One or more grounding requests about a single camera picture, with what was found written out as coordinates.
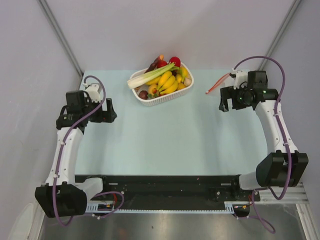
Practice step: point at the red apple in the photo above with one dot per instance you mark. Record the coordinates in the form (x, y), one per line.
(176, 61)

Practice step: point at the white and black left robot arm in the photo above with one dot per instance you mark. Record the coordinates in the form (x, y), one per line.
(60, 195)

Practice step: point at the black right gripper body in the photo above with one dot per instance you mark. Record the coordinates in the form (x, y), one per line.
(239, 97)

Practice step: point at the green white celery stalk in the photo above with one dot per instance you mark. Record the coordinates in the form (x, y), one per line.
(144, 78)

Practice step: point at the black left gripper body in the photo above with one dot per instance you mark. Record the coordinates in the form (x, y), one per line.
(98, 115)

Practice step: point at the right aluminium corner post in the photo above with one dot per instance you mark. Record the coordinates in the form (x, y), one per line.
(283, 27)

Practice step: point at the dark purple passion fruit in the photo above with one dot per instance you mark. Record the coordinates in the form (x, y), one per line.
(143, 95)

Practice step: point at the white garlic bulb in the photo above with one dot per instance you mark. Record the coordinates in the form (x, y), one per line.
(187, 82)

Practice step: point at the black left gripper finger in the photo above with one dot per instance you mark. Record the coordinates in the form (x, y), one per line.
(109, 106)
(110, 117)

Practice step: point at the red pomegranate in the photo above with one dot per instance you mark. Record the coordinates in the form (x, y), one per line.
(161, 63)

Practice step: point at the yellow banana bunch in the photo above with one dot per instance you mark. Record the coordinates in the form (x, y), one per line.
(171, 81)

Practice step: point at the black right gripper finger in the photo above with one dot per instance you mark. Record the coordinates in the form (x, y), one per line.
(223, 106)
(224, 93)

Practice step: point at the aluminium corner post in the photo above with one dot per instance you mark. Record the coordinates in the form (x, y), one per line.
(49, 15)
(283, 27)

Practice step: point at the left aluminium corner post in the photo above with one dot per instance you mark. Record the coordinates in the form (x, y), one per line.
(49, 15)

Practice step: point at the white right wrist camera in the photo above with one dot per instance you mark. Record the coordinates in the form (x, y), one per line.
(239, 76)

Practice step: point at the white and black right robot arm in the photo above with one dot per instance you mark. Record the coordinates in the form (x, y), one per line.
(284, 165)

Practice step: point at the clear zip bag red zipper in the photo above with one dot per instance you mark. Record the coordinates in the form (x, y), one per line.
(218, 83)

